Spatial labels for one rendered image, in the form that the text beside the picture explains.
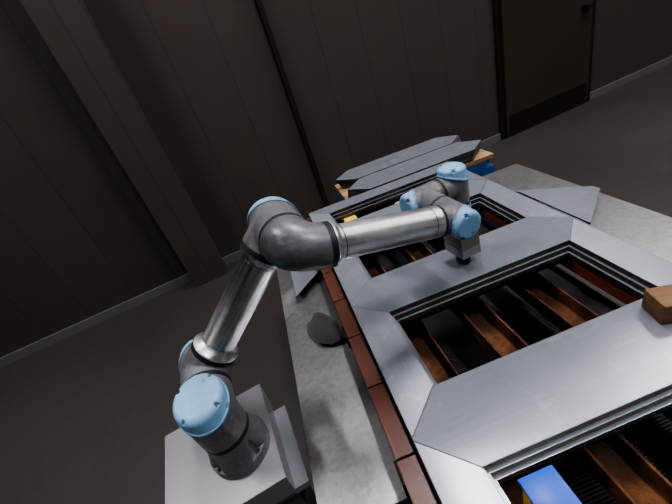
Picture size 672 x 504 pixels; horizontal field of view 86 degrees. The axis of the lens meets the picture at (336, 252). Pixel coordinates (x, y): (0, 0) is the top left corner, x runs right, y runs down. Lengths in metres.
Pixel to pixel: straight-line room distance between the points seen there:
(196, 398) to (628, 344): 0.89
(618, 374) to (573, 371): 0.07
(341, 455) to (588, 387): 0.56
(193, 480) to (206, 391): 0.27
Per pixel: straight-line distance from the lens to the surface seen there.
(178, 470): 1.12
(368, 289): 1.12
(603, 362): 0.90
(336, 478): 0.99
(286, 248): 0.69
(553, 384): 0.85
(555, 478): 0.72
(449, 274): 1.11
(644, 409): 0.88
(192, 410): 0.87
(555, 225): 1.30
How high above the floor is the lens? 1.53
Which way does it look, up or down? 30 degrees down
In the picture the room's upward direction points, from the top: 19 degrees counter-clockwise
